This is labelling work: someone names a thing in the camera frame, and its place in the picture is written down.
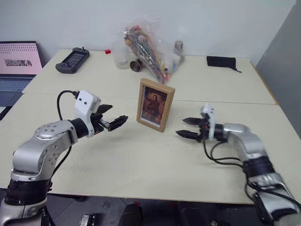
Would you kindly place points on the small black box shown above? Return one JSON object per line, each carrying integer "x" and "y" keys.
{"x": 89, "y": 220}

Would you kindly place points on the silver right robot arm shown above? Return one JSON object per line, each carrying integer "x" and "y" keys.
{"x": 249, "y": 139}

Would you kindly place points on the black handheld game console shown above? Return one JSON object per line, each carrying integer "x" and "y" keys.
{"x": 71, "y": 60}

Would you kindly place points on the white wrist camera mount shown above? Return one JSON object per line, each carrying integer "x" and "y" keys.
{"x": 211, "y": 113}
{"x": 83, "y": 101}

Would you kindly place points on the open grey laptop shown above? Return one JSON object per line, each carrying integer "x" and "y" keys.
{"x": 18, "y": 54}

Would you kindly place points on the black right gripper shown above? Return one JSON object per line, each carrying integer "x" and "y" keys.
{"x": 204, "y": 129}

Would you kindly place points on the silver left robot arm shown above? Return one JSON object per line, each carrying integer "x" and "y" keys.
{"x": 35, "y": 150}

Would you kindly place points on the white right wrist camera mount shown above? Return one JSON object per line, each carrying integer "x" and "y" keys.
{"x": 211, "y": 113}

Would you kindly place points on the dried flowers in plastic bag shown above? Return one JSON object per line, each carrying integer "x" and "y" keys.
{"x": 143, "y": 47}

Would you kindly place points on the translucent plastic cup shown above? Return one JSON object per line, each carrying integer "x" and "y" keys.
{"x": 121, "y": 56}

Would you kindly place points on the wooden picture frame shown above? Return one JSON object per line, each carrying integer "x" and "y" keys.
{"x": 153, "y": 104}

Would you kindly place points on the dark rounded shape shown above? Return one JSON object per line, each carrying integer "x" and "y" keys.
{"x": 130, "y": 215}

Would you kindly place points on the tall metal cylinder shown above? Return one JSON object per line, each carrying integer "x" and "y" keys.
{"x": 178, "y": 47}

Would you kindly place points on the small metal cup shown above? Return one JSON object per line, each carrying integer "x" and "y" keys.
{"x": 136, "y": 66}

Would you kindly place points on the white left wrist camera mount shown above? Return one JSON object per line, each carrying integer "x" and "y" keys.
{"x": 83, "y": 101}

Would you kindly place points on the grey partition panel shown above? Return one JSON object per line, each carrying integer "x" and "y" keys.
{"x": 282, "y": 58}

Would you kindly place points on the small red object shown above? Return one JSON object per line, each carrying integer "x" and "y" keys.
{"x": 108, "y": 51}

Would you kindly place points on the black fabric pouch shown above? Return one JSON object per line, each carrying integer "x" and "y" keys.
{"x": 221, "y": 61}

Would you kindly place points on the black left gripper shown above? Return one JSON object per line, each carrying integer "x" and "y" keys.
{"x": 97, "y": 122}

